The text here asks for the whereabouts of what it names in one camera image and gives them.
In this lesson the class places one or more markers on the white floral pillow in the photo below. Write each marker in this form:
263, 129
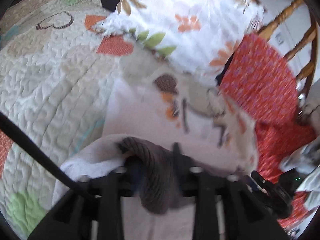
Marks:
185, 22

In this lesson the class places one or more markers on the white floral knit sweater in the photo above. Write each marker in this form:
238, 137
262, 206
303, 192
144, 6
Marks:
207, 124

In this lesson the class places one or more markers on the wooden stair railing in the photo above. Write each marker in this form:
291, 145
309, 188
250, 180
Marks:
290, 26

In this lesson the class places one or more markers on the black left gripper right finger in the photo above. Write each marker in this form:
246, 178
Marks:
225, 207

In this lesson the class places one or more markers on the red floral blanket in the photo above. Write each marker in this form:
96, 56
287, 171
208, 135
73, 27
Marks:
261, 83

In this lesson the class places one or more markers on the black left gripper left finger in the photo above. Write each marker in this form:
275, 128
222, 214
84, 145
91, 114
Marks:
96, 213

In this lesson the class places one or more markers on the grey white sock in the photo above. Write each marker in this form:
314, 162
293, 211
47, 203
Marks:
306, 162

